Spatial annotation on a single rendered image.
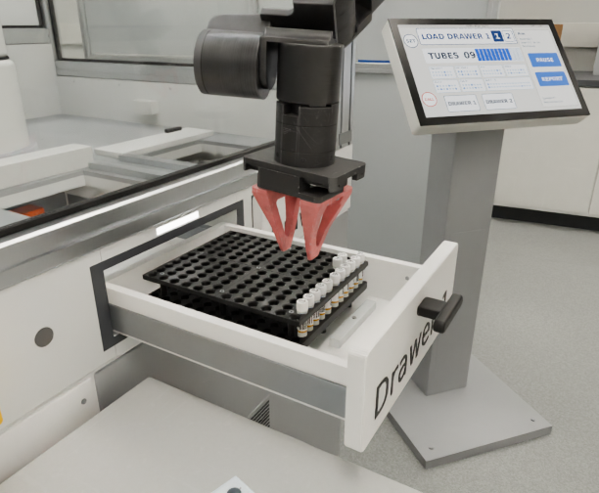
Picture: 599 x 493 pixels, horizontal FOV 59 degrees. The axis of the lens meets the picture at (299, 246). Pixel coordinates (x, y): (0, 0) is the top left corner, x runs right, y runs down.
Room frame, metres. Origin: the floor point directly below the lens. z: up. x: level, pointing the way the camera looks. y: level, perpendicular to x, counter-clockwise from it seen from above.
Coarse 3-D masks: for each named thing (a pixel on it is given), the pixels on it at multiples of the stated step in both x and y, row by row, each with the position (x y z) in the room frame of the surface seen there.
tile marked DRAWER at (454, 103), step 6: (444, 96) 1.34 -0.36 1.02; (450, 96) 1.35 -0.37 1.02; (456, 96) 1.35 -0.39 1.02; (462, 96) 1.36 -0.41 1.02; (468, 96) 1.36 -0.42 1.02; (474, 96) 1.37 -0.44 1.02; (450, 102) 1.34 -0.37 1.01; (456, 102) 1.34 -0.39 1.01; (462, 102) 1.35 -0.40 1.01; (468, 102) 1.35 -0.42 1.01; (474, 102) 1.36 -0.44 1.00; (450, 108) 1.32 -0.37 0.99; (456, 108) 1.33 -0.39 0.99; (462, 108) 1.33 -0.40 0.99; (468, 108) 1.34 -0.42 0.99; (474, 108) 1.34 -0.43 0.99; (480, 108) 1.35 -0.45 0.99
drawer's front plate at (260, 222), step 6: (282, 198) 0.86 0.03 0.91; (282, 204) 0.86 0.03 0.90; (258, 210) 0.81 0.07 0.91; (282, 210) 0.86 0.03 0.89; (258, 216) 0.81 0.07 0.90; (264, 216) 0.81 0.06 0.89; (282, 216) 0.86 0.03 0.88; (258, 222) 0.81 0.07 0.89; (264, 222) 0.81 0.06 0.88; (282, 222) 0.86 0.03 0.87; (300, 222) 0.91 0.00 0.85; (258, 228) 0.81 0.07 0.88; (264, 228) 0.81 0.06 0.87; (270, 228) 0.82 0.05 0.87; (300, 228) 0.91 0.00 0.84; (294, 234) 0.89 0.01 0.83; (300, 234) 0.91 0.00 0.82
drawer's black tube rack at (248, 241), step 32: (192, 256) 0.63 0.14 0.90; (224, 256) 0.63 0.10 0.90; (256, 256) 0.63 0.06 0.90; (288, 256) 0.64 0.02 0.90; (320, 256) 0.64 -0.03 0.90; (160, 288) 0.60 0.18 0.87; (192, 288) 0.54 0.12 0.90; (224, 288) 0.54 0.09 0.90; (256, 288) 0.55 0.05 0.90; (288, 288) 0.55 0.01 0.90; (256, 320) 0.52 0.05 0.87; (320, 320) 0.52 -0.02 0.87
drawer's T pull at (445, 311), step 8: (456, 296) 0.50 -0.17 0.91; (424, 304) 0.49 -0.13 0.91; (432, 304) 0.49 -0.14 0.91; (440, 304) 0.49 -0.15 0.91; (448, 304) 0.48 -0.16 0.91; (456, 304) 0.49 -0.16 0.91; (424, 312) 0.48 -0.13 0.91; (432, 312) 0.47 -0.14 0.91; (440, 312) 0.47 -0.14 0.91; (448, 312) 0.47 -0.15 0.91; (456, 312) 0.49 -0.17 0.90; (440, 320) 0.45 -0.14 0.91; (448, 320) 0.46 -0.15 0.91; (440, 328) 0.45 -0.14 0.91
